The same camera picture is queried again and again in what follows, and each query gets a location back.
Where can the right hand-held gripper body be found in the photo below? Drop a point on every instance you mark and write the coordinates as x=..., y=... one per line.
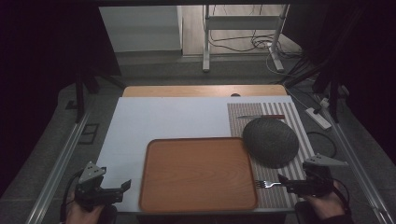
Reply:
x=319, y=179

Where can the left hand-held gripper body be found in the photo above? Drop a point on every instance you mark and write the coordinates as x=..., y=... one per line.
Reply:
x=93, y=189

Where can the silver metal fork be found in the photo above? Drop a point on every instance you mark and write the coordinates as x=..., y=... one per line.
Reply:
x=267, y=184

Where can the person's left hand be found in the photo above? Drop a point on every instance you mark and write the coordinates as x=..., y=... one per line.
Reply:
x=81, y=214

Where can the person's right hand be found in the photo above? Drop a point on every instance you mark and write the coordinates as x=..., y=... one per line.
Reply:
x=326, y=205

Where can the striped woven placemat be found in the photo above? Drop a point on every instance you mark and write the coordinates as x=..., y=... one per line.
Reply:
x=281, y=186

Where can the dark grey upturned bowl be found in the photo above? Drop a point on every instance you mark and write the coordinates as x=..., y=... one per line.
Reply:
x=270, y=142

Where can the black floor socket cover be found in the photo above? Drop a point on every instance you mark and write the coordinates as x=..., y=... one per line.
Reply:
x=88, y=133

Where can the white power strip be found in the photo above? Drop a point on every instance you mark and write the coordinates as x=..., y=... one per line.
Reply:
x=318, y=118

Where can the brown wooden tray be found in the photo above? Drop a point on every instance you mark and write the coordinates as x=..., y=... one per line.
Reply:
x=197, y=174

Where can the white plug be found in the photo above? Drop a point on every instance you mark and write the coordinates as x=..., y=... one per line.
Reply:
x=325, y=102

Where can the white sheet table cover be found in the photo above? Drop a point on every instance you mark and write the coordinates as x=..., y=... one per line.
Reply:
x=168, y=118

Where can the black metal stand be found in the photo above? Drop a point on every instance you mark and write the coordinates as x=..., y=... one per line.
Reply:
x=333, y=93
x=79, y=93

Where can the aluminium floor rail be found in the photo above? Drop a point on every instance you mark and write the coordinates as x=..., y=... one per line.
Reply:
x=358, y=168
x=59, y=168

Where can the white metal desk frame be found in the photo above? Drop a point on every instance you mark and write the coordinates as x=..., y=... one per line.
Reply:
x=206, y=37

